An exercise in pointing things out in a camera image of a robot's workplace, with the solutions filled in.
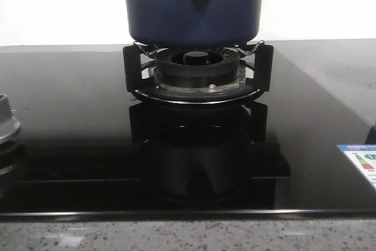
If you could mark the black glass gas cooktop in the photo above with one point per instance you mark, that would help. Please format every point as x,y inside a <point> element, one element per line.
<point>89,150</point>

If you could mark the blue saucepan with handle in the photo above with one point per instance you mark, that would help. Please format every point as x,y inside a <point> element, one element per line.
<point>193,23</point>

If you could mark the right burner pan support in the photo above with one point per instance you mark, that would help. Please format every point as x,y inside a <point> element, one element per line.
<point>254,80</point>

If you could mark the energy rating label sticker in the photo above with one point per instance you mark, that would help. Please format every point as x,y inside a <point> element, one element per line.
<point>363,158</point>

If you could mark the right black gas burner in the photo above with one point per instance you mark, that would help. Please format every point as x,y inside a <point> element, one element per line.
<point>197,68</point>

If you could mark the silver right stove knob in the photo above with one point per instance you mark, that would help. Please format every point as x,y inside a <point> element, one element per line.
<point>10,127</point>

